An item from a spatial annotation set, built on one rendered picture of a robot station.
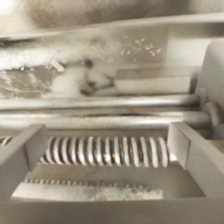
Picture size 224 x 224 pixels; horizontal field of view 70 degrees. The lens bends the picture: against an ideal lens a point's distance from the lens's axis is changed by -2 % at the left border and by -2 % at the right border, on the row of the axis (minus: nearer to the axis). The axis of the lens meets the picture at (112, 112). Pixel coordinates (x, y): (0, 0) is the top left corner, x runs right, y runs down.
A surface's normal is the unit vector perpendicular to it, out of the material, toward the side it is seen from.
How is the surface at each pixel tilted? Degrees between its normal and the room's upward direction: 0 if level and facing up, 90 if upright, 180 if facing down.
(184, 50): 0
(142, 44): 0
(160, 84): 0
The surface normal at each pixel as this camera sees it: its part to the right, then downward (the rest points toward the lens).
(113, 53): -0.09, 0.66
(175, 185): -0.11, -0.76
